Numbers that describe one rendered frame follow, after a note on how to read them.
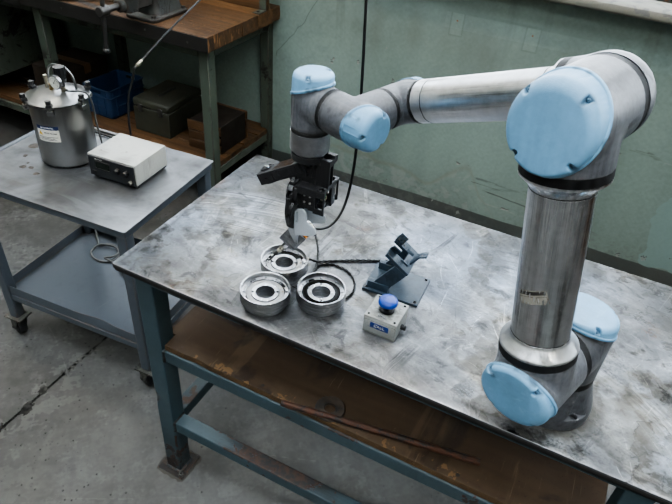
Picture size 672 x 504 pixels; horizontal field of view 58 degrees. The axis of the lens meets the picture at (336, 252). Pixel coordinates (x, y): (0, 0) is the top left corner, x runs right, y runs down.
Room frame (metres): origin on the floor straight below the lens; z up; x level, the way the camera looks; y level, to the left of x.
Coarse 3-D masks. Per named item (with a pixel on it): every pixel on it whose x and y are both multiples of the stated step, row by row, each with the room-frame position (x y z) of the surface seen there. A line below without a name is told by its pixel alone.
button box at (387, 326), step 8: (376, 296) 0.94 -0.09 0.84; (376, 304) 0.91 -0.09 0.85; (400, 304) 0.92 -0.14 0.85; (368, 312) 0.88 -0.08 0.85; (376, 312) 0.89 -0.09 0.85; (384, 312) 0.88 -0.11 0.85; (392, 312) 0.89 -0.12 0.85; (400, 312) 0.89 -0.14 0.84; (368, 320) 0.88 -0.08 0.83; (376, 320) 0.87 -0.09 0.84; (384, 320) 0.87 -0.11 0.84; (392, 320) 0.87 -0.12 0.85; (400, 320) 0.87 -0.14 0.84; (368, 328) 0.87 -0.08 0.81; (376, 328) 0.87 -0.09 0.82; (384, 328) 0.86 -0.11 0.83; (392, 328) 0.85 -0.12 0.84; (400, 328) 0.88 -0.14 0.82; (384, 336) 0.86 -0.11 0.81; (392, 336) 0.85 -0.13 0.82
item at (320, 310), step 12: (312, 276) 1.00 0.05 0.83; (324, 276) 1.00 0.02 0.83; (336, 276) 0.99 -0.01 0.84; (300, 288) 0.96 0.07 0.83; (312, 288) 0.96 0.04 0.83; (324, 288) 0.97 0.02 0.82; (300, 300) 0.92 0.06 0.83; (324, 300) 0.93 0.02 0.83; (312, 312) 0.90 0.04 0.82; (324, 312) 0.90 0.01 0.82; (336, 312) 0.92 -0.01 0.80
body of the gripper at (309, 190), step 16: (304, 160) 0.97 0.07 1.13; (320, 160) 0.98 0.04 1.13; (336, 160) 1.00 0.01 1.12; (304, 176) 0.99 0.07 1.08; (320, 176) 0.98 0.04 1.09; (336, 176) 1.02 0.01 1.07; (288, 192) 0.99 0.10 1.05; (304, 192) 0.97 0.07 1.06; (320, 192) 0.96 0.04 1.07; (336, 192) 1.02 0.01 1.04; (320, 208) 0.97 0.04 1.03
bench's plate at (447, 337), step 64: (256, 192) 1.36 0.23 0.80; (128, 256) 1.05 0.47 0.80; (192, 256) 1.07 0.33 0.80; (256, 256) 1.09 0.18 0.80; (320, 256) 1.11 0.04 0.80; (384, 256) 1.13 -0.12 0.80; (448, 256) 1.15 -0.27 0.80; (512, 256) 1.17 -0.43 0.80; (256, 320) 0.88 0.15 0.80; (320, 320) 0.90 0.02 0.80; (448, 320) 0.93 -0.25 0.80; (640, 320) 0.98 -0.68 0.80; (384, 384) 0.76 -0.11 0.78; (448, 384) 0.76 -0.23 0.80; (640, 384) 0.80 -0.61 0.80; (576, 448) 0.64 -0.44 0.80; (640, 448) 0.65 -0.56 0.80
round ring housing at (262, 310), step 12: (252, 276) 0.97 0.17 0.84; (264, 276) 0.99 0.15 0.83; (276, 276) 0.98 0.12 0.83; (240, 288) 0.93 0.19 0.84; (252, 288) 0.94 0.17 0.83; (264, 288) 0.96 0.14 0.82; (276, 288) 0.95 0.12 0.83; (288, 288) 0.95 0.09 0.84; (240, 300) 0.92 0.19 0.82; (264, 300) 0.91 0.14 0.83; (288, 300) 0.92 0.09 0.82; (252, 312) 0.90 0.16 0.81; (264, 312) 0.89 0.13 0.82; (276, 312) 0.90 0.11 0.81
